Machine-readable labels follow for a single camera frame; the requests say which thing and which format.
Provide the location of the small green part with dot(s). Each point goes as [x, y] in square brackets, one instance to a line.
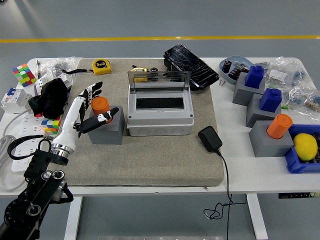
[285, 107]

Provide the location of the blue plastic block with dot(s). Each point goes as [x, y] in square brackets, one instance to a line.
[270, 100]
[253, 76]

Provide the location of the black glossy case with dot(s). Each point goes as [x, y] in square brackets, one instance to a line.
[190, 65]

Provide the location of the black cloth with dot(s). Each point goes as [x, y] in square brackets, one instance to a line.
[50, 97]

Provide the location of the black power adapter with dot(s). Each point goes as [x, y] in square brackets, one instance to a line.
[210, 138]

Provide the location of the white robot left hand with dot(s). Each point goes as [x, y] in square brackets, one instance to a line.
[70, 120]

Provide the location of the black capacitor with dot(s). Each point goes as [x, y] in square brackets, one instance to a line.
[227, 65]
[154, 69]

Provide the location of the black desk control panel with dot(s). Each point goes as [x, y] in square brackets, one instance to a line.
[295, 195]

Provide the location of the white circuit breaker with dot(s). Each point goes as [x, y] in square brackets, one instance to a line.
[15, 100]

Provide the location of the colourful puzzle cube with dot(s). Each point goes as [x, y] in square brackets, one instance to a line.
[23, 75]
[51, 125]

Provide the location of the brown capacitor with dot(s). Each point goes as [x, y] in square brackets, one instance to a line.
[235, 72]

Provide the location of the grey block holder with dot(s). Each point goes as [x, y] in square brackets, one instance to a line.
[265, 145]
[255, 112]
[241, 92]
[110, 133]

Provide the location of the blue-grey dish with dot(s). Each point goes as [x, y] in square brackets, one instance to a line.
[240, 59]

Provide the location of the grey-brown fabric mat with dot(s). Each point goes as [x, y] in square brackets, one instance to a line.
[150, 160]

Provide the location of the plastic bag of resistors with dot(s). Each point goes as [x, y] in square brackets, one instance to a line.
[282, 72]
[302, 97]

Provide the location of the orange cylinder battery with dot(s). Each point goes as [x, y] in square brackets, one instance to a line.
[100, 106]
[278, 126]

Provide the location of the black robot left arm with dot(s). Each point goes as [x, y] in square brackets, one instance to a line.
[35, 190]

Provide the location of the clear plastic bag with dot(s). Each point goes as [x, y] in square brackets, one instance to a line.
[57, 63]

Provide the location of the yellow lemon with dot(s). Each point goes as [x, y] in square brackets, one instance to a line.
[305, 146]

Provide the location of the yellow round tape measure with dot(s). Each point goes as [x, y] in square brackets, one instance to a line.
[140, 69]

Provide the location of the white cardboard package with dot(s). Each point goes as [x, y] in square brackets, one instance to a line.
[48, 76]

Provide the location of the white table leg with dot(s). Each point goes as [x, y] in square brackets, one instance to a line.
[73, 217]
[257, 217]

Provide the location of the blue plastic bin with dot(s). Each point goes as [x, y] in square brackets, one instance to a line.
[295, 162]

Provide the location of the yellow square tape measure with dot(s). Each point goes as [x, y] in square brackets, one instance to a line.
[101, 67]

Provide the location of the grey electrical junction box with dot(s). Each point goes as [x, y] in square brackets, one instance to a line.
[160, 125]

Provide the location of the white power strip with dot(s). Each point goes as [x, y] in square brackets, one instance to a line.
[27, 127]

